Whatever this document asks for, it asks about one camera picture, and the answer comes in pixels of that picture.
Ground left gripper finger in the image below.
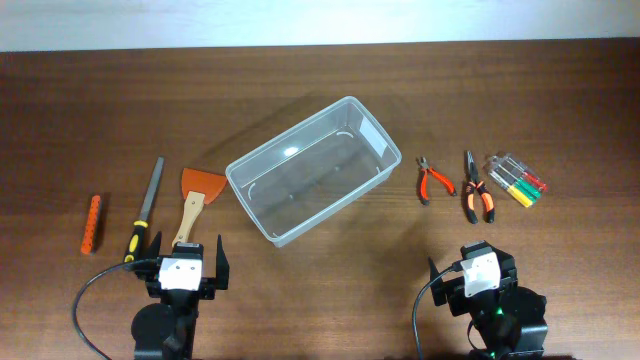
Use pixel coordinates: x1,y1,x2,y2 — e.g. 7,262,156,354
135,231,162,279
212,235,230,290

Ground metal file yellow-black handle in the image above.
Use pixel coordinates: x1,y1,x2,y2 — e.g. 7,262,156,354
123,157,164,263

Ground orange scraper wooden handle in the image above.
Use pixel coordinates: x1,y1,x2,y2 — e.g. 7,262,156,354
171,168,228,247

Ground orange bit holder strip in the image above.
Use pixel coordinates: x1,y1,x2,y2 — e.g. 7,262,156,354
80,194,102,255

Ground small red cutting pliers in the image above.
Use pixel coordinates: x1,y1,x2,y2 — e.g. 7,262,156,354
415,156,458,207

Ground orange-black needle-nose pliers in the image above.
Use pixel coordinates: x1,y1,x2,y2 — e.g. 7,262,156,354
463,151,496,224

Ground clear plastic container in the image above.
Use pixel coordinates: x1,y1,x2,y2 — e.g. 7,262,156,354
225,96,402,248

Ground screwdriver set clear case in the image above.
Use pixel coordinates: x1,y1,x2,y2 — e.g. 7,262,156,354
484,153,548,208

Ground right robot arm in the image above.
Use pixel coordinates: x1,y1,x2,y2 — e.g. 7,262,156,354
427,241,548,360

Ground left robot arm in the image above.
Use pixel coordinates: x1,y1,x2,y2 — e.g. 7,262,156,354
131,234,230,360

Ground right black cable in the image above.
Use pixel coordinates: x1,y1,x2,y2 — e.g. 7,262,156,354
411,263,464,360

